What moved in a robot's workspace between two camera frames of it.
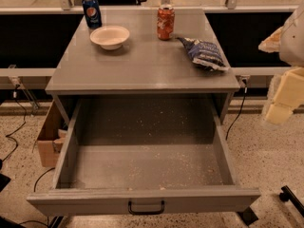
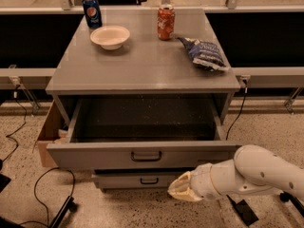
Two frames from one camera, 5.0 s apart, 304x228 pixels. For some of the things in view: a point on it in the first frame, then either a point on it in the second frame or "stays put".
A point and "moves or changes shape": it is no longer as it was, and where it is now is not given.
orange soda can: [165, 22] stays put
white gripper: [294, 43] to [201, 180]
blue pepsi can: [92, 11] stays put
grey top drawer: [144, 158] moves or changes shape
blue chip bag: [204, 54] stays put
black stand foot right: [287, 196] stays put
